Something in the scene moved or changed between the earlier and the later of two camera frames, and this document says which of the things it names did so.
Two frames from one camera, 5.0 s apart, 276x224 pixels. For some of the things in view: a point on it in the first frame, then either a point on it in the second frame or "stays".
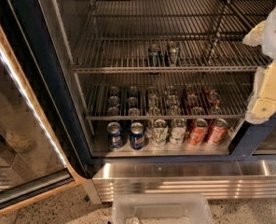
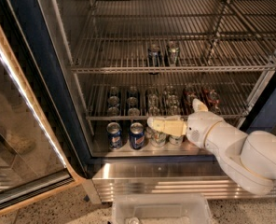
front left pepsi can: x=115 y=135 stays
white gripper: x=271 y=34 -> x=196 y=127
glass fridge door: x=26 y=162 stays
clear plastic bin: x=160 y=208 stays
